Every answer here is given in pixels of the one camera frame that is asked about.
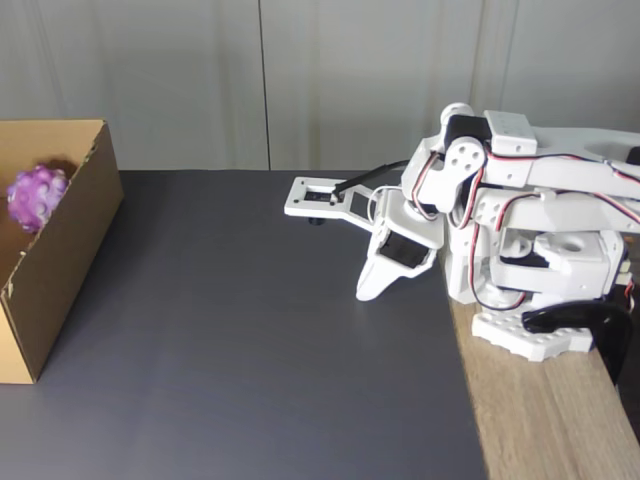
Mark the dark grey table mat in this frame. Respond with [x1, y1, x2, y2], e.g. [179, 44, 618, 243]
[0, 169, 489, 480]

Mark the black camera cable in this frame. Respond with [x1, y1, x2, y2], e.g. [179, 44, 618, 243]
[331, 158, 411, 197]

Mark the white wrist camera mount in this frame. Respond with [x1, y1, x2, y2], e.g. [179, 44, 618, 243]
[284, 177, 387, 237]

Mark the pink purple bumpy ball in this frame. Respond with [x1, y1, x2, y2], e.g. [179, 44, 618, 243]
[6, 164, 70, 235]

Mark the white panelled cabinet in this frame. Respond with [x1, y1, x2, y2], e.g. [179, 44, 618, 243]
[0, 0, 640, 172]

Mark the brown cardboard box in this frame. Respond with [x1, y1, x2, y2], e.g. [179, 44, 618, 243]
[0, 118, 125, 385]

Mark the black table clamp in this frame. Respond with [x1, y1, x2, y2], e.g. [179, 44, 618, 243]
[522, 302, 632, 386]

